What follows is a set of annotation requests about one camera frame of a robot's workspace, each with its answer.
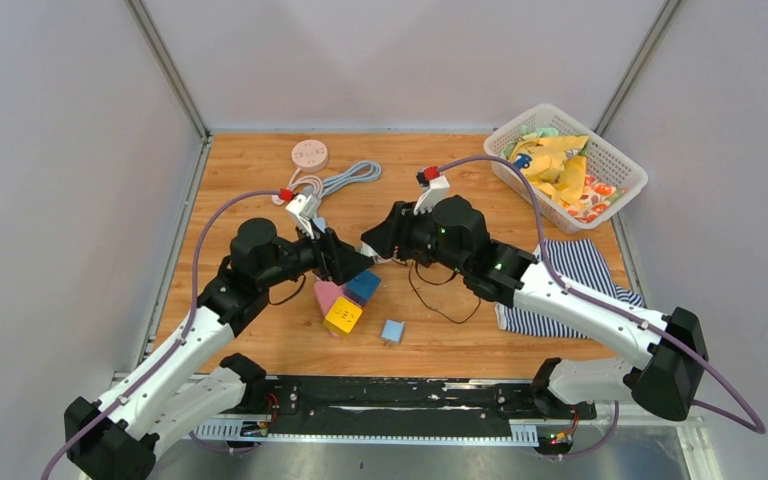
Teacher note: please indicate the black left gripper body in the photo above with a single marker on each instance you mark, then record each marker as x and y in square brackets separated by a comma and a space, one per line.
[296, 259]

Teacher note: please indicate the blue striped shirt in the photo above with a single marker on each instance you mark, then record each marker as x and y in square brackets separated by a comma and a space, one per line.
[580, 261]

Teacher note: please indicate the blue cube power socket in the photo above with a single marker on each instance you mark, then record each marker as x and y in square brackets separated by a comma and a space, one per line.
[361, 288]

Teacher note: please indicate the yellow cloth in basket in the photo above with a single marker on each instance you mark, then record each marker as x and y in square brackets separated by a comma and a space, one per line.
[554, 165]

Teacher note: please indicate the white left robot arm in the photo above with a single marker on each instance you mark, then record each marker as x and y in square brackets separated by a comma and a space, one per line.
[123, 433]

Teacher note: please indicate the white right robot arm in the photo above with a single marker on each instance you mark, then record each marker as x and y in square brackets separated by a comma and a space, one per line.
[658, 361]

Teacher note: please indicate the yellow cube power socket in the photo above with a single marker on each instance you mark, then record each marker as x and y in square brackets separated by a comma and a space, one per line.
[342, 317]

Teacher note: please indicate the floral cloth in basket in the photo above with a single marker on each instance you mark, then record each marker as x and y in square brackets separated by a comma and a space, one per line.
[594, 199]

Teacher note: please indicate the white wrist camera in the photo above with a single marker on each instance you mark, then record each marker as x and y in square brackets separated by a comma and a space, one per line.
[303, 209]
[437, 190]

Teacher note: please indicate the white plastic basket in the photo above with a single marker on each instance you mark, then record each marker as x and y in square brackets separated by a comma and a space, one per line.
[604, 162]

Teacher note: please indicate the round pink power socket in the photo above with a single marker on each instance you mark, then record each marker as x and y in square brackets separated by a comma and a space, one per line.
[310, 156]

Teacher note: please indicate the pink triangular power socket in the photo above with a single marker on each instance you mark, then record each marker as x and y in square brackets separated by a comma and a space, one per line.
[326, 294]

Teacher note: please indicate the white USB charger plug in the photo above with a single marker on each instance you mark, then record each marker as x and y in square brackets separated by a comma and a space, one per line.
[367, 250]

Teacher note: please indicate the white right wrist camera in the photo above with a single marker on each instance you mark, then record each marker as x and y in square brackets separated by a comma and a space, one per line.
[437, 190]

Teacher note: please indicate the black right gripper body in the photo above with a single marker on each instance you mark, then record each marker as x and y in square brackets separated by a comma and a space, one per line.
[418, 238]

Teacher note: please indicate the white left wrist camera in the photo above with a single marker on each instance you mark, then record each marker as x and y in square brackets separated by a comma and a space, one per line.
[303, 209]

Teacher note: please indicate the light blue small charger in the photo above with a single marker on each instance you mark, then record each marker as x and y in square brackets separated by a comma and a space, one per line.
[392, 331]

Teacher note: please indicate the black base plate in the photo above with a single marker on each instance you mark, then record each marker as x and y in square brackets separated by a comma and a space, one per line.
[392, 409]

